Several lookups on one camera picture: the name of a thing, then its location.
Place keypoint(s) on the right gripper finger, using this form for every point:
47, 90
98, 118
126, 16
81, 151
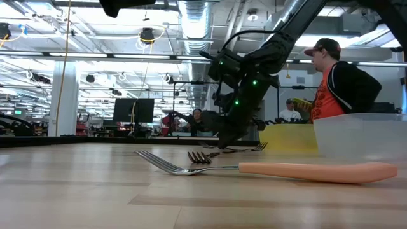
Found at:
229, 136
245, 132

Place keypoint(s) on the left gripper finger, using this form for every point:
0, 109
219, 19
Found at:
121, 4

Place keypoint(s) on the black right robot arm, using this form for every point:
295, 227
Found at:
302, 16

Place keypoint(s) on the black background robot arm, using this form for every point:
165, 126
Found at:
283, 121

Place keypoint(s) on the person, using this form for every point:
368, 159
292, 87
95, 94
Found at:
327, 101
289, 115
195, 124

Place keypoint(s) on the black round ceiling device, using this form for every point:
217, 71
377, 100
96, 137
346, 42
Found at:
147, 35

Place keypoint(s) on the yellow plastic bin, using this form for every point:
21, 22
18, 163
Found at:
286, 138

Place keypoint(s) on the linear ceiling light bar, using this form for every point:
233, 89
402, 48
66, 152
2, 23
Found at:
127, 56

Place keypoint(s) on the yellow green box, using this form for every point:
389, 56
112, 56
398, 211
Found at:
302, 103

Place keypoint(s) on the black monitor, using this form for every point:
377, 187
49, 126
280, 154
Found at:
133, 109

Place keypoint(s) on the white column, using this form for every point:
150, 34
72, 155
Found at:
68, 101

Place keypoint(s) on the clear plastic bin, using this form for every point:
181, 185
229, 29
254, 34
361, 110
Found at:
359, 136

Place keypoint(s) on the black equipment on counter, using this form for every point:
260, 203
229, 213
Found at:
384, 108

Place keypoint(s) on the green exit sign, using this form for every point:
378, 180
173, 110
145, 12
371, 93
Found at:
18, 112

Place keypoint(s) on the black background rig frame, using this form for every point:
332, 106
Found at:
297, 87
190, 82

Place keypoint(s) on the silver ventilation duct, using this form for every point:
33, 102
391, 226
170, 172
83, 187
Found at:
287, 12
194, 25

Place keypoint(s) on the black aluminium table frame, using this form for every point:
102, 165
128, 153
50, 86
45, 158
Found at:
76, 140

